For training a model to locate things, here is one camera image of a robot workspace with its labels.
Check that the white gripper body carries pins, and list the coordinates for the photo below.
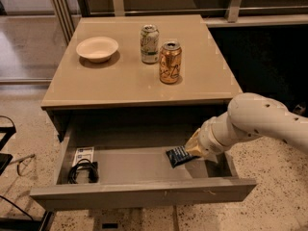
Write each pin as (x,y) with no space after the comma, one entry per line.
(208,142)

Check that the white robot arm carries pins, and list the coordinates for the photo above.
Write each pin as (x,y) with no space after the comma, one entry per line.
(249,116)

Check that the open grey top drawer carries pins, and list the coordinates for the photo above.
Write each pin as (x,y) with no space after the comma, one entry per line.
(134,171)

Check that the metal railing frame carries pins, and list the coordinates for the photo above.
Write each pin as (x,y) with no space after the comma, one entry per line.
(217,13)

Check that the blue rxbar blueberry wrapper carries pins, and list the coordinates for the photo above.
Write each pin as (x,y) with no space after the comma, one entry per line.
(178,156)

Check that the white paper bowl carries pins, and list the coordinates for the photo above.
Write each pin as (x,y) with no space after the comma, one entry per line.
(97,49)

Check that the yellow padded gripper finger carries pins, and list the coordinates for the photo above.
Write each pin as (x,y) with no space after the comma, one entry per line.
(192,145)

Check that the white paper card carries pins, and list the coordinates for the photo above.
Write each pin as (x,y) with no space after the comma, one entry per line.
(83,153)

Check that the orange soda can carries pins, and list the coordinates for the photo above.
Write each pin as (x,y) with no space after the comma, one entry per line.
(170,62)

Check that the grey cabinet with countertop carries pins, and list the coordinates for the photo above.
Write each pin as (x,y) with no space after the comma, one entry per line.
(124,79)

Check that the white green soda can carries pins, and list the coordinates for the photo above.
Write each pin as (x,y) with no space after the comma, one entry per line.
(149,44)

